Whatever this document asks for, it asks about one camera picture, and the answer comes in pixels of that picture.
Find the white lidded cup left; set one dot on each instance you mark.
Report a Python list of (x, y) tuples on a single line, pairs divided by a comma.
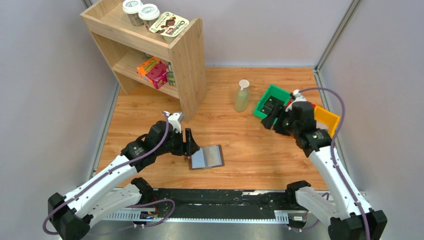
[(132, 8)]

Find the black card in green bin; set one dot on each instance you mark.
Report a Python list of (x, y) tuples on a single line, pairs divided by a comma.
[(270, 104)]

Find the wooden shelf unit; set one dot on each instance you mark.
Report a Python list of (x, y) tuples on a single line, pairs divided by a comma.
[(125, 47)]

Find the yellow plastic bin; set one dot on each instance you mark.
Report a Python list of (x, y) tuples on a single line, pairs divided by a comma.
[(327, 118)]

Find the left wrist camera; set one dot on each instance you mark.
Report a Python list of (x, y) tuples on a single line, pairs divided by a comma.
[(175, 119)]

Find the white lidded cup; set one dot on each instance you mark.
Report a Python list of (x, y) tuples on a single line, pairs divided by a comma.
[(149, 14), (132, 8)]

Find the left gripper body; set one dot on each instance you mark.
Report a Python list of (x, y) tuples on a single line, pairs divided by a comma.
[(186, 143)]

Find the Chobani yogurt package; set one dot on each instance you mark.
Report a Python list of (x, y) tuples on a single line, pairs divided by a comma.
[(169, 25)]

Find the pink snack box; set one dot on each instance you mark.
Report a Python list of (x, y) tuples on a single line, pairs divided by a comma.
[(160, 81)]

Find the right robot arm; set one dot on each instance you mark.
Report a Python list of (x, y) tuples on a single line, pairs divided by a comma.
[(349, 216)]

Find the green box on shelf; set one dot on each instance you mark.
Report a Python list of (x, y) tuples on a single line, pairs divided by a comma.
[(170, 75)]

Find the brown leather card holder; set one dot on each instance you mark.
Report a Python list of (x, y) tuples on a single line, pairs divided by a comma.
[(197, 162)]

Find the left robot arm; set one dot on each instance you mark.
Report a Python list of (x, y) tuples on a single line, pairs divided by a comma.
[(73, 214)]

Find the white lidded cup right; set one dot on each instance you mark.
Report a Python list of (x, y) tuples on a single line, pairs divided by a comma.
[(149, 14)]

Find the orange snack box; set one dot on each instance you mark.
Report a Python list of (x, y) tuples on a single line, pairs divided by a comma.
[(150, 69)]

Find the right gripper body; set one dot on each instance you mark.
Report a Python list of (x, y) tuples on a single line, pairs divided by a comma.
[(276, 115)]

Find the green plastic bin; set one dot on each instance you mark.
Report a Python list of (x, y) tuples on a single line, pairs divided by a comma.
[(273, 96)]

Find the green soap bottle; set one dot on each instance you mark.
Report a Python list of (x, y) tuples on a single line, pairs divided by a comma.
[(242, 95)]

